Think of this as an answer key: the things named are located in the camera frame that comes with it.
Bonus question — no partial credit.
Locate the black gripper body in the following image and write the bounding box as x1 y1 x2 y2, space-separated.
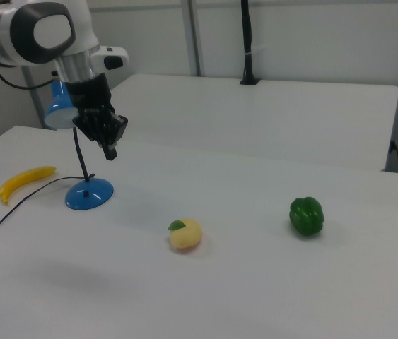
66 72 129 146

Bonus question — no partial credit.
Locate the blue desk lamp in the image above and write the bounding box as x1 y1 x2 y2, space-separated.
43 80 115 212

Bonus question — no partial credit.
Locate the yellow toy banana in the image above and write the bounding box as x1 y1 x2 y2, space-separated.
0 165 59 206

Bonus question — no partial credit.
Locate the yellow toy peach with leaf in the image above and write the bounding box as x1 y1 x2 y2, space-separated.
167 218 204 254

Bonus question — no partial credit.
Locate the black pole with clamp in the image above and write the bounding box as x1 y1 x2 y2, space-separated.
239 0 261 87

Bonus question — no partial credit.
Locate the green toy bell pepper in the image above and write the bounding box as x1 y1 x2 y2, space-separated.
288 196 325 238

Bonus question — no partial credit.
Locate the grey partition post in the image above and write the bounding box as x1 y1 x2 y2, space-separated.
180 0 207 77
21 65 53 130

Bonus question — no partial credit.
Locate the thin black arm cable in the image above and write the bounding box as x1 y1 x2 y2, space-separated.
0 61 58 90

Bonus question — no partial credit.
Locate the dark lamp power cable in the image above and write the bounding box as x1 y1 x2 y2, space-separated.
0 172 95 267

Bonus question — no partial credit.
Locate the wall socket with cable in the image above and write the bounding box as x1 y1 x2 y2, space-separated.
388 139 398 174

